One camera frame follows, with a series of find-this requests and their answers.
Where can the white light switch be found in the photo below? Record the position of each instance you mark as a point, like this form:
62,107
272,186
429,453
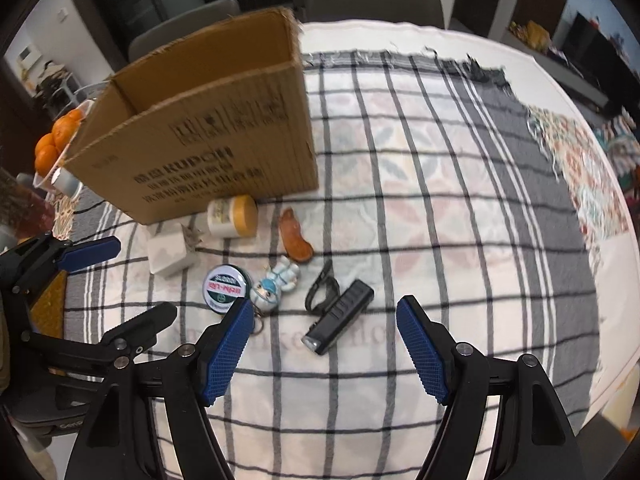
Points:
62,14

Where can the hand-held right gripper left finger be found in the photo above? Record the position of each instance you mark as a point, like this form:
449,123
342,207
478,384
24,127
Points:
225,355

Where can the white power adapter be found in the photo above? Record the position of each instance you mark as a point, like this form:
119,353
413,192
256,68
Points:
170,255

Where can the yellow bags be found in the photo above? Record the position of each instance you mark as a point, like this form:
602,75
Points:
535,35

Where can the white shoe rack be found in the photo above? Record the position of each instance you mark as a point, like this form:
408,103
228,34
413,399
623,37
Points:
57,85

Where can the black flashlight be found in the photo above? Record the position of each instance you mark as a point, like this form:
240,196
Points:
340,312

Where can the white patterned tablecloth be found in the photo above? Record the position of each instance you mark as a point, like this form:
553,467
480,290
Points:
585,185

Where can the white television stand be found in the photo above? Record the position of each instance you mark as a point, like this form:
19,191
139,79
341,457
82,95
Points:
565,67

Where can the dark sliding glass door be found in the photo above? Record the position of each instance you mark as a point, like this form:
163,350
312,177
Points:
150,0

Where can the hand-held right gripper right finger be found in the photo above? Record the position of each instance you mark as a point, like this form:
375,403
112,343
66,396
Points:
422,355

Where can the small white cylindrical bottle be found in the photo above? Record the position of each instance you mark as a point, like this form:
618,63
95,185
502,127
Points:
66,181

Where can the white fruit basket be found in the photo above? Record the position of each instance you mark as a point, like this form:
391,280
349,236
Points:
75,120

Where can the gold tissue box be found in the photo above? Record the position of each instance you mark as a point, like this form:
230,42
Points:
50,305

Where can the glass vase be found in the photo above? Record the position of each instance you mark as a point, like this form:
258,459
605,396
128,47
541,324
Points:
22,205

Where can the grey checked cloth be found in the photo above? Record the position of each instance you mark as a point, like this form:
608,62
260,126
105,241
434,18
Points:
400,210

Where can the round tin with red label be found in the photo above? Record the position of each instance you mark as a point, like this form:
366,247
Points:
225,287

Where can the grey dining chair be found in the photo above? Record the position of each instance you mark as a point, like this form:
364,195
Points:
375,2
175,30

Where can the black clip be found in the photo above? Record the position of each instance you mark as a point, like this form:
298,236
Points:
331,287

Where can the colourful patterned blanket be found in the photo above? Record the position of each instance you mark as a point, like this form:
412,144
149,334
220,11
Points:
622,135

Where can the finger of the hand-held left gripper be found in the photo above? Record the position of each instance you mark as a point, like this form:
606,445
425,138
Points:
145,322
90,254

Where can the orange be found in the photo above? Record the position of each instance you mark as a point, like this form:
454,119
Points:
47,161
45,144
67,127

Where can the cream jar with yellow lid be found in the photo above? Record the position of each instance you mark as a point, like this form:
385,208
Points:
227,217

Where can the brown cardboard box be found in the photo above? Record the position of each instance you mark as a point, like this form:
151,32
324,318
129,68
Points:
200,150

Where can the brown shoe-shaped ornament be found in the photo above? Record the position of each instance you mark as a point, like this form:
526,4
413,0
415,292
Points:
296,245

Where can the black television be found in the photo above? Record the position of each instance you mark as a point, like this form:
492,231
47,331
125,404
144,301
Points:
600,45

